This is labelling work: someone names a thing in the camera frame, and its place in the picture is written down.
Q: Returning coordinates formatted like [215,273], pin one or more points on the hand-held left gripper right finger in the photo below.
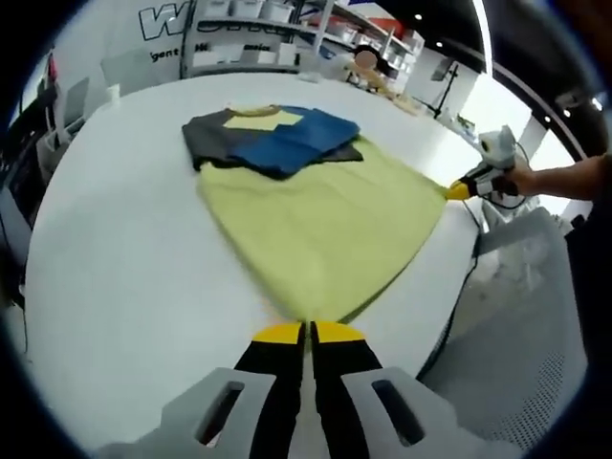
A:
[344,373]

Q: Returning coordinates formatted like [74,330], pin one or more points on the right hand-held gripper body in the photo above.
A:
[499,148]

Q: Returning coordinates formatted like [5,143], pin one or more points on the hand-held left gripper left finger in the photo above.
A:
[268,373]

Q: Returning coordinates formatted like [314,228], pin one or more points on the yellow blue grey garment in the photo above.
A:
[325,229]

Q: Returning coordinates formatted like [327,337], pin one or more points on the person's right hand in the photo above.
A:
[521,181]

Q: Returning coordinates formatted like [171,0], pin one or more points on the black tripod stand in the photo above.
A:
[444,91]

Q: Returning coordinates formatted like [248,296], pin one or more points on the white shelf with bins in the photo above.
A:
[397,48]

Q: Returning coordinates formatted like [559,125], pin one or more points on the grey mesh office chair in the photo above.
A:
[516,334]

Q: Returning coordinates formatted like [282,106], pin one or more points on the small crumpled white cloth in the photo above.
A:
[308,76]

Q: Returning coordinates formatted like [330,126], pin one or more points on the white storage bin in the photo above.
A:
[278,8]
[245,6]

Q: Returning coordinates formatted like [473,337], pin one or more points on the grey metal shelf rack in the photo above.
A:
[248,43]

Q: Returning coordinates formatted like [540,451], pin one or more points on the white paper cup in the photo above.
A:
[114,92]

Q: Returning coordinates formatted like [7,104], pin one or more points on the white chair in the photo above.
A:
[72,115]

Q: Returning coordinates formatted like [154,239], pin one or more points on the pink hanging clothing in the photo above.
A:
[51,68]

